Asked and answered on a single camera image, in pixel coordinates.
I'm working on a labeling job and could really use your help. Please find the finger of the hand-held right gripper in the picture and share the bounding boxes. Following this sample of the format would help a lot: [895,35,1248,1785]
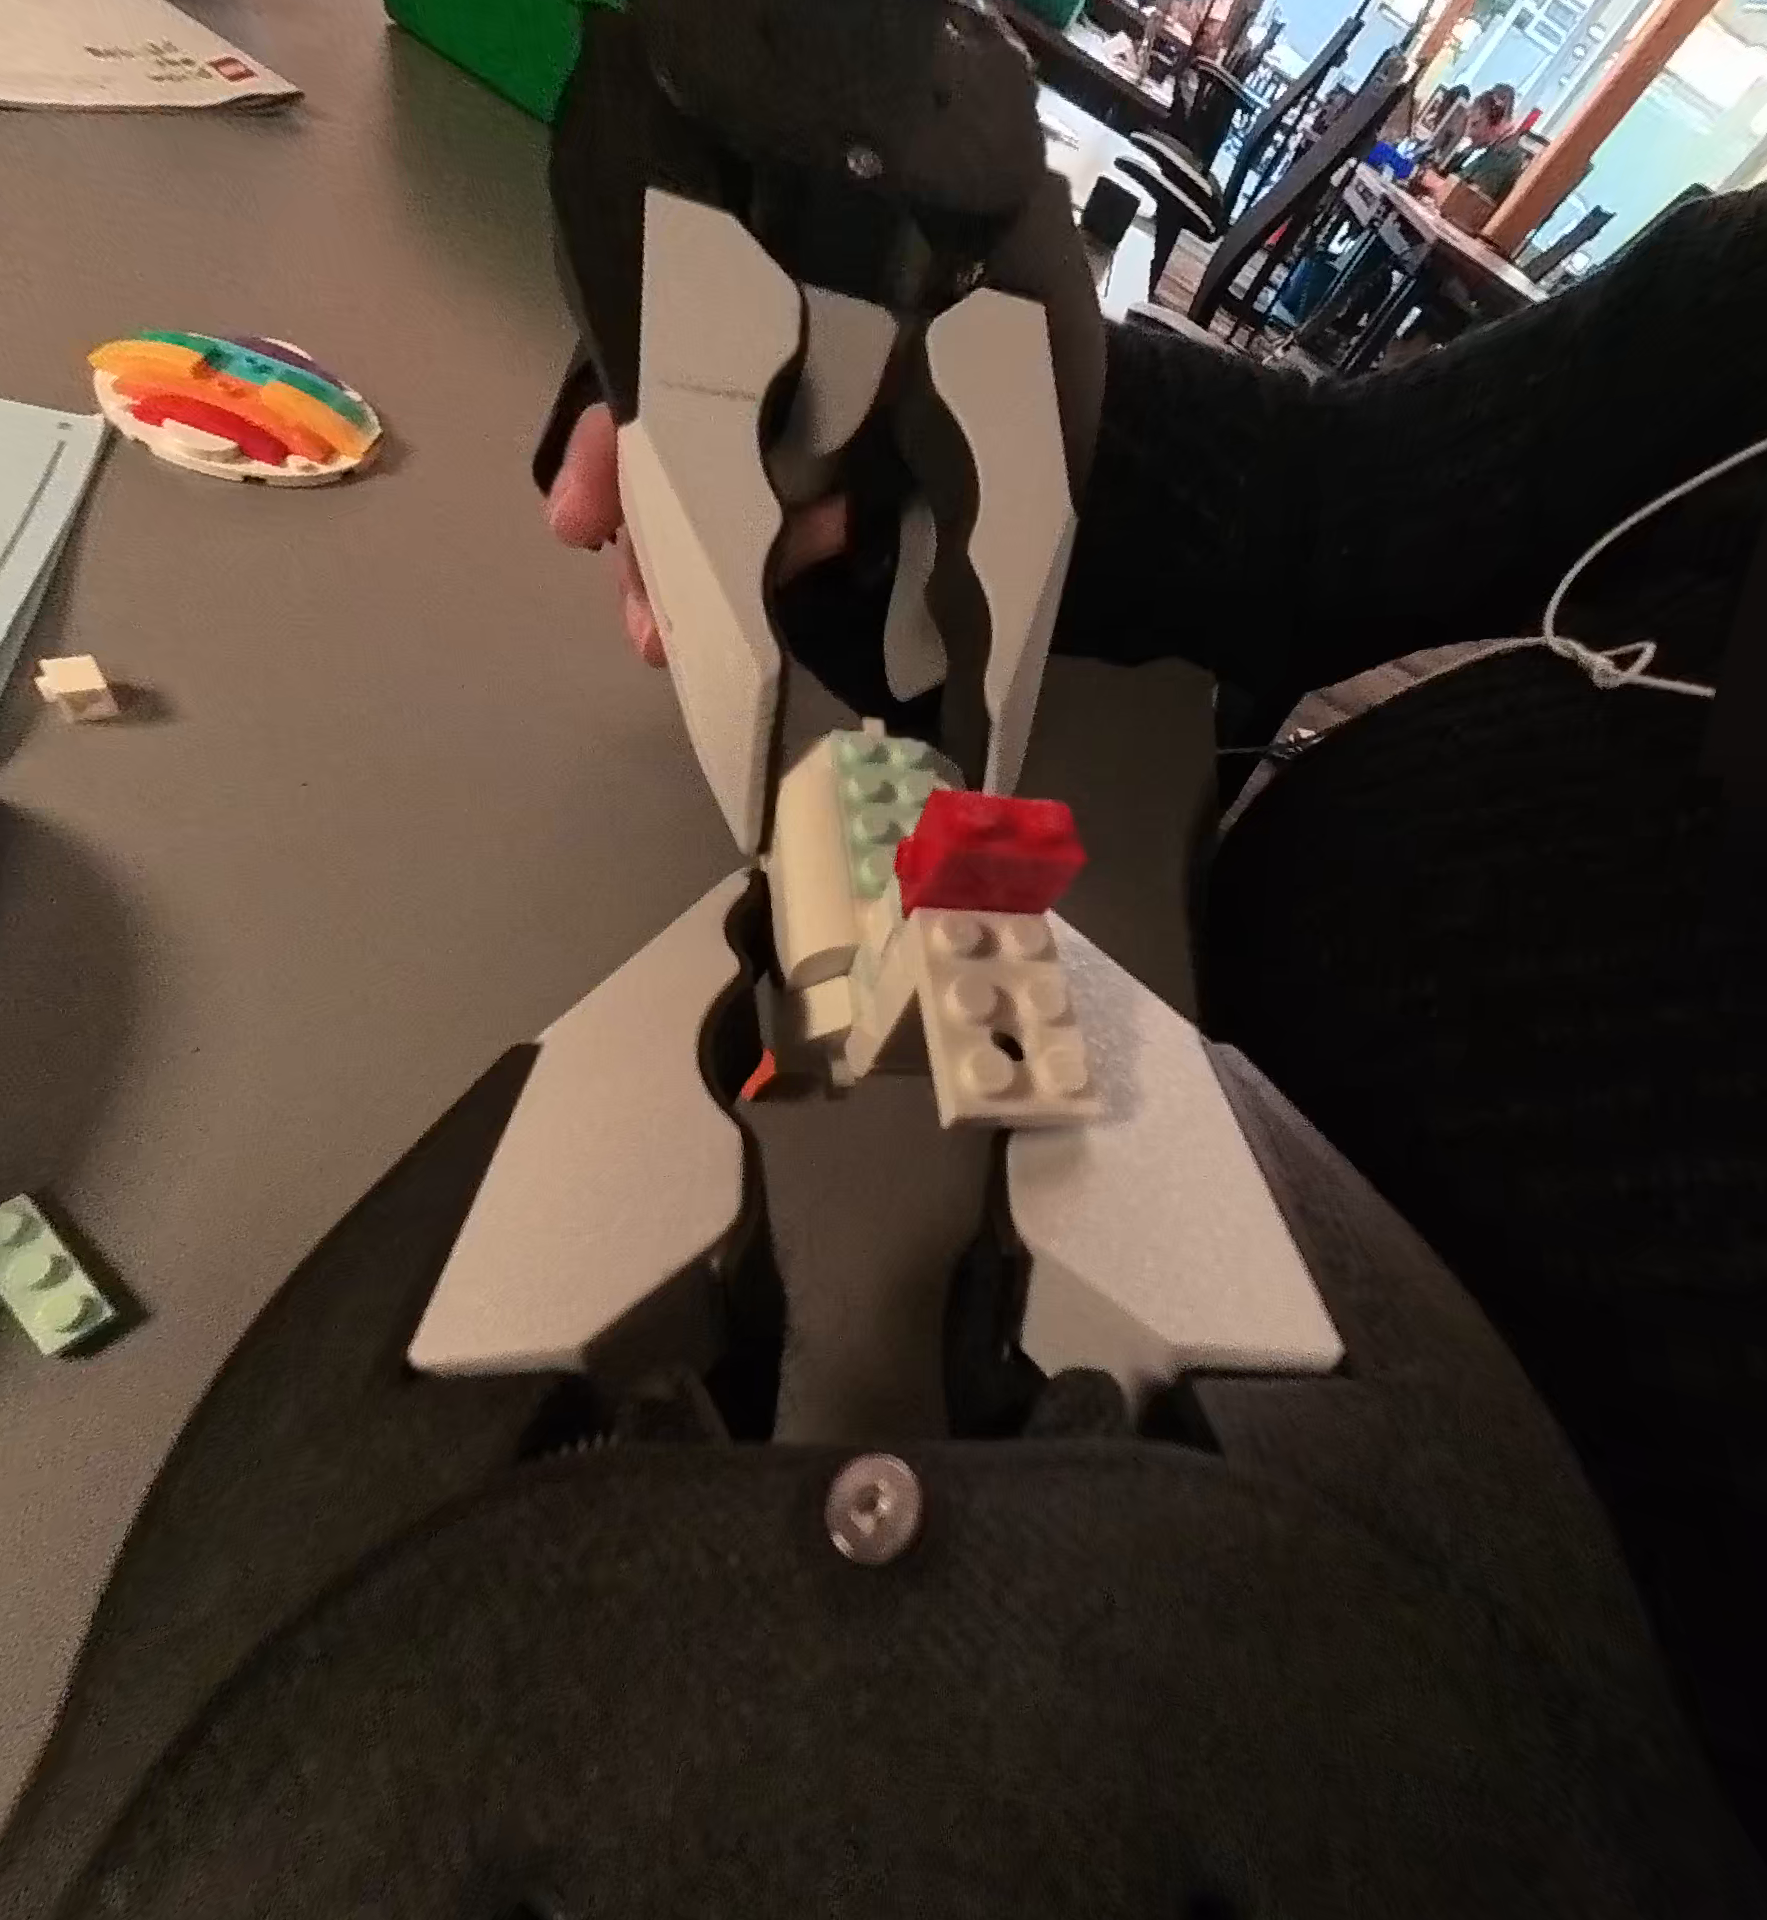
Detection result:
[906,283,1082,797]
[616,184,809,859]

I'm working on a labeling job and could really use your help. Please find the green plastic bin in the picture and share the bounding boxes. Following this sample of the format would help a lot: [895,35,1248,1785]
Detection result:
[382,0,589,124]

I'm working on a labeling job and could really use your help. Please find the light green lego plate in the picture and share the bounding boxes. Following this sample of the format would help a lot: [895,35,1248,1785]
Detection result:
[0,1191,126,1359]

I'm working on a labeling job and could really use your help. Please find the person's right hand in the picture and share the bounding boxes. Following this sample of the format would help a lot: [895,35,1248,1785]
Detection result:
[542,405,676,672]

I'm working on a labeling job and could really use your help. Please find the rainbow lego disc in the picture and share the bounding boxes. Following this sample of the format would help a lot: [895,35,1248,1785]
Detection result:
[85,328,387,492]

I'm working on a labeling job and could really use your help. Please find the closed white instruction booklet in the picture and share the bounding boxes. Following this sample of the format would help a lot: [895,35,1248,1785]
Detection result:
[0,0,304,115]

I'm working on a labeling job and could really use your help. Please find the wooden support post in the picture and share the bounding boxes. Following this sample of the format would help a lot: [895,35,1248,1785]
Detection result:
[1482,0,1716,256]

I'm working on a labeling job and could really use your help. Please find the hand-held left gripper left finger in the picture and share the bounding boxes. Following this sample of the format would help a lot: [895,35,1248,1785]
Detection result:
[407,870,787,1445]

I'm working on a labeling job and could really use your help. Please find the white lego animal model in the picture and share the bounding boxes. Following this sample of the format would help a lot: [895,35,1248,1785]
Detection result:
[768,717,1119,1129]

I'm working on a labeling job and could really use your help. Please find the white drawstring cord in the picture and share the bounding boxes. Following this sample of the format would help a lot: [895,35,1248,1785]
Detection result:
[1539,428,1767,702]

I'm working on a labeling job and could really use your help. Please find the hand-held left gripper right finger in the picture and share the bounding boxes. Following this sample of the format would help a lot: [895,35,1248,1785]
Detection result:
[951,914,1347,1440]

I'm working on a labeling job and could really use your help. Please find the person's right forearm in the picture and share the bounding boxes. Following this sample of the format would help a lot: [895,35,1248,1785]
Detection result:
[1078,150,1767,707]

